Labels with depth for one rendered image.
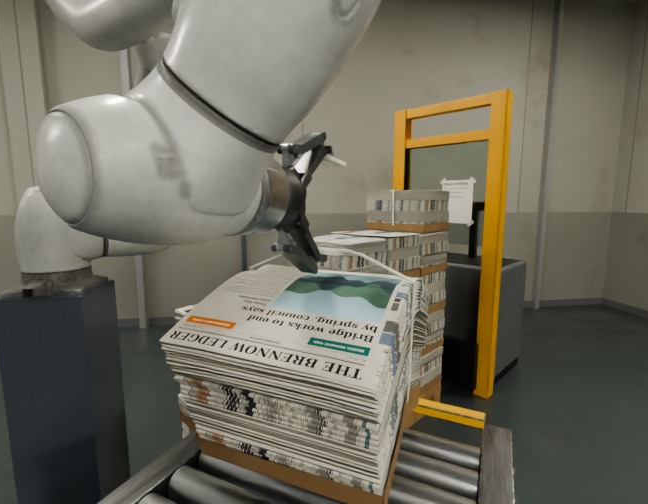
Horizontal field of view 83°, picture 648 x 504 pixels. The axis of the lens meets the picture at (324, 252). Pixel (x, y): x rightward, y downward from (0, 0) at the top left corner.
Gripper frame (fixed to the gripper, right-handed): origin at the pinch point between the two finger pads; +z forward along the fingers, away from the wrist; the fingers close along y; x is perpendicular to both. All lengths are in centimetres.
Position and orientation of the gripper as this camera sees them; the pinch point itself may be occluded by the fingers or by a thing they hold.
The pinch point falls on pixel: (332, 206)
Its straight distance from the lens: 60.0
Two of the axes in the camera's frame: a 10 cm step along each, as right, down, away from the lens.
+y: -0.6, 9.9, 0.8
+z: 4.3, -0.5, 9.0
